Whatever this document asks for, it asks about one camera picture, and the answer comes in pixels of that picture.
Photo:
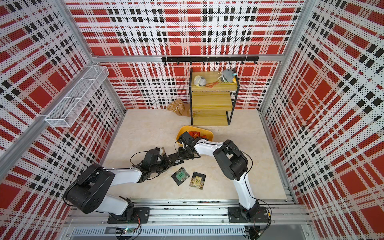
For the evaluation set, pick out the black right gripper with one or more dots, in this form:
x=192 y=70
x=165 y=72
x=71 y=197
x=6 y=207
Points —
x=180 y=156

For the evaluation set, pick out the dark tea bag barcode side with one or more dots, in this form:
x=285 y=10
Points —
x=178 y=162

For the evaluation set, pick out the red tea bag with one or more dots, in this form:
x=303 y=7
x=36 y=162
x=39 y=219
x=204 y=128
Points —
x=196 y=135

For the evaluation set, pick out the dark oolong tea bag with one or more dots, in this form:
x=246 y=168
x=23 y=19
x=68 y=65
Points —
x=162 y=152

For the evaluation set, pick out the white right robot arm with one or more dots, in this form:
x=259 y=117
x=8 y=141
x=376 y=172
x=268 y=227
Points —
x=231 y=160

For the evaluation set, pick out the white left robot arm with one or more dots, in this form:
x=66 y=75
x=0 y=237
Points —
x=89 y=192

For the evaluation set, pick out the yellow plastic storage box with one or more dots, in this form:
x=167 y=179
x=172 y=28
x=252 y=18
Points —
x=187 y=134

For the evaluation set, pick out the green label tea bag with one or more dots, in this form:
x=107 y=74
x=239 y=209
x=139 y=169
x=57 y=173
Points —
x=180 y=176

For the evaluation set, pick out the yellow label tea bag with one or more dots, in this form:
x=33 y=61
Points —
x=198 y=181

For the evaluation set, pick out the orange scissors on shelf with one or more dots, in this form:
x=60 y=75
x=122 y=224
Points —
x=211 y=85

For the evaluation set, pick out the white toy on shelf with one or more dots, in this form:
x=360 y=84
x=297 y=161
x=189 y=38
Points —
x=200 y=81

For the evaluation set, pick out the green circuit board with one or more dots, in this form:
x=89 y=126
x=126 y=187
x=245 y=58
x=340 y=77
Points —
x=124 y=231

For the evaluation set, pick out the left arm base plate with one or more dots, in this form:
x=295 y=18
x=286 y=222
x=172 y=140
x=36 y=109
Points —
x=131 y=215

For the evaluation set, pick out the wooden black-frame shelf rack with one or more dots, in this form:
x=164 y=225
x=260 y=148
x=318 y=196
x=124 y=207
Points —
x=212 y=106

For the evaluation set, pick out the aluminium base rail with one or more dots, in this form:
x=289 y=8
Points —
x=199 y=219

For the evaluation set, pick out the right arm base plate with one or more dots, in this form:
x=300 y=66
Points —
x=241 y=215

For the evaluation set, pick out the black wall hook rail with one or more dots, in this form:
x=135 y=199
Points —
x=178 y=60

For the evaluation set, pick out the white wire mesh basket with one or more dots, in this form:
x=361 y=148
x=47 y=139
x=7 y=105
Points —
x=67 y=111

